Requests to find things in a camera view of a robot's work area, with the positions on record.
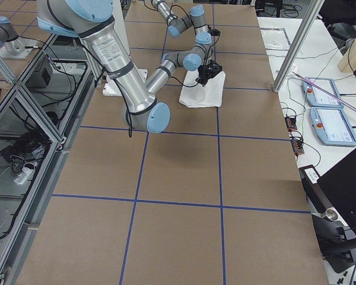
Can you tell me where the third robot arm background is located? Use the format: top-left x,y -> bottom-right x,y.
0,16 -> 31,60

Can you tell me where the orange circuit board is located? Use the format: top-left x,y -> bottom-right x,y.
284,116 -> 298,131

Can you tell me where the blue teach pendant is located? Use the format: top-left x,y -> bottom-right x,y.
309,107 -> 356,147
302,77 -> 344,109

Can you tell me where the aluminium frame post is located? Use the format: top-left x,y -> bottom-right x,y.
272,0 -> 324,93

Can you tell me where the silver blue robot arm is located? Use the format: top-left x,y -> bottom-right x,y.
150,0 -> 221,37
36,1 -> 223,133

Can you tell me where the white long-sleeve printed shirt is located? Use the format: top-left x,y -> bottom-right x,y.
179,71 -> 226,108

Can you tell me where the lower blue teach pendant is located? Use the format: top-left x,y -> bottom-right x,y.
309,107 -> 356,147

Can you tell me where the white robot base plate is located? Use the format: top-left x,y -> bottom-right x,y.
101,0 -> 149,97

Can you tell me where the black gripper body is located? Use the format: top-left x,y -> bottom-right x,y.
198,59 -> 223,80
208,25 -> 220,36

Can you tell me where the clear plastic bag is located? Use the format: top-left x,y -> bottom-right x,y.
260,27 -> 291,50

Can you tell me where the upper blue teach pendant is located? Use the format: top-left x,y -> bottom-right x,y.
302,77 -> 344,109

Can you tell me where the black laptop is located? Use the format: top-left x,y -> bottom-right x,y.
298,145 -> 356,265

